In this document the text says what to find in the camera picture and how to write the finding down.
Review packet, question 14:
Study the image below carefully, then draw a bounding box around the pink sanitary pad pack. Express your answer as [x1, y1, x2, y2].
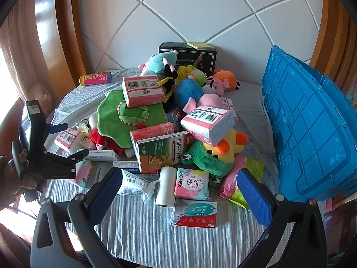
[174, 167, 210, 201]

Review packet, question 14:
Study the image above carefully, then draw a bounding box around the beige curtain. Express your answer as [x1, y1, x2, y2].
[0, 6, 38, 104]

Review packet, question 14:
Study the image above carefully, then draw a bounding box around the white plastic wrapped packet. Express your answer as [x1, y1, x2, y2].
[117, 169, 160, 205]

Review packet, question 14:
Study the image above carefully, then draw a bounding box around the black gift box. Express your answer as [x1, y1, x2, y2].
[159, 42, 219, 74]

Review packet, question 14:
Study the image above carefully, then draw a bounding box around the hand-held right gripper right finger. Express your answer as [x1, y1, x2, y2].
[236, 168, 327, 268]

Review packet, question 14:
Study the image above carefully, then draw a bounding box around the clear plastic box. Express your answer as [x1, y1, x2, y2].
[166, 107, 186, 130]

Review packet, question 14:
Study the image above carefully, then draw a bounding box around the small pink teal pack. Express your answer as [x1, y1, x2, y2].
[68, 159, 94, 188]

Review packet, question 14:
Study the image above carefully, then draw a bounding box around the pink pig plush blue outfit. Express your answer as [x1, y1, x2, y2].
[174, 78, 226, 113]

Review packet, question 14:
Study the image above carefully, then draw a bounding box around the pink white tissue pack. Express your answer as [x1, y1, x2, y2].
[122, 75, 166, 108]
[54, 127, 84, 150]
[181, 106, 235, 146]
[220, 97, 237, 118]

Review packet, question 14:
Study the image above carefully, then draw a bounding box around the yellow black striped plush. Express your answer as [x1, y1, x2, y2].
[156, 64, 179, 104]

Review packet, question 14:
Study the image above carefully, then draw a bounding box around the white teal red medicine box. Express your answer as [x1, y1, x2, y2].
[171, 198, 218, 228]

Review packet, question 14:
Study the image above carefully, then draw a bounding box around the white blue medicine box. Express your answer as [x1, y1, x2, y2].
[84, 150, 120, 162]

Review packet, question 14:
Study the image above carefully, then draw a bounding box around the yellow duck plush green mask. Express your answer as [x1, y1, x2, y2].
[181, 140, 236, 186]

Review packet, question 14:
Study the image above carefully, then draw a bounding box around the light blue striped cloth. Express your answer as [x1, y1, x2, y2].
[42, 68, 296, 268]

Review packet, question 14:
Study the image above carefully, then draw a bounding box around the person's left hand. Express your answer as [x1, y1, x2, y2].
[0, 156, 46, 211]

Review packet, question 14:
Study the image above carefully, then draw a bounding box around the white paper roll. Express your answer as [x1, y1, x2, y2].
[155, 167, 179, 207]

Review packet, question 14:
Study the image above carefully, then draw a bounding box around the pink pig plush teal dress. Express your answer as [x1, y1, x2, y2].
[138, 49, 179, 84]

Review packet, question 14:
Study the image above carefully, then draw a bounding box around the red pink box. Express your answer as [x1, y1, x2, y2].
[130, 122, 176, 143]

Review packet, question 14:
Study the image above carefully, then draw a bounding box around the red plush toy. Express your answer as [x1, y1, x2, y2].
[88, 114, 125, 155]

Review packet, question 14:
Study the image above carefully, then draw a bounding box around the long white box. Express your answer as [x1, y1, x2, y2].
[112, 160, 140, 174]

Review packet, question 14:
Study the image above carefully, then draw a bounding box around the green and white plush toy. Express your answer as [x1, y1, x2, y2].
[178, 65, 208, 86]

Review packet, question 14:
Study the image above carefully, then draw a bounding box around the blue plastic container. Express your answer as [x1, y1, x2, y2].
[262, 45, 357, 203]

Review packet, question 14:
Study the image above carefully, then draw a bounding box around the pink green foil packet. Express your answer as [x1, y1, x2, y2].
[219, 156, 264, 210]

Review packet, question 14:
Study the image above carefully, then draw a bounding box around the yellow sticky note pad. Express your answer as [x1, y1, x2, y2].
[187, 42, 214, 50]

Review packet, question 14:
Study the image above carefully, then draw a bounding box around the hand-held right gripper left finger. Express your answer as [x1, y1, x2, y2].
[30, 167, 126, 268]

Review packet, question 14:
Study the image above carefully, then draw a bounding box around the orange pink plush toy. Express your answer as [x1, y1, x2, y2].
[206, 70, 240, 97]

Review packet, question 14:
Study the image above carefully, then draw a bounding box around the pink yellow chips can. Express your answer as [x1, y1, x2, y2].
[79, 71, 112, 86]

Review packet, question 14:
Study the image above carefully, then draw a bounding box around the green plush striped trim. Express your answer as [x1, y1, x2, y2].
[97, 89, 168, 148]

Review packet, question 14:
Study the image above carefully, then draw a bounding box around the green orange medicine box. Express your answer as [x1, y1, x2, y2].
[134, 131, 191, 174]

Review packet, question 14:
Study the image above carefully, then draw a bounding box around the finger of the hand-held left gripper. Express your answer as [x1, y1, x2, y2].
[44, 122, 69, 135]
[45, 149, 90, 179]

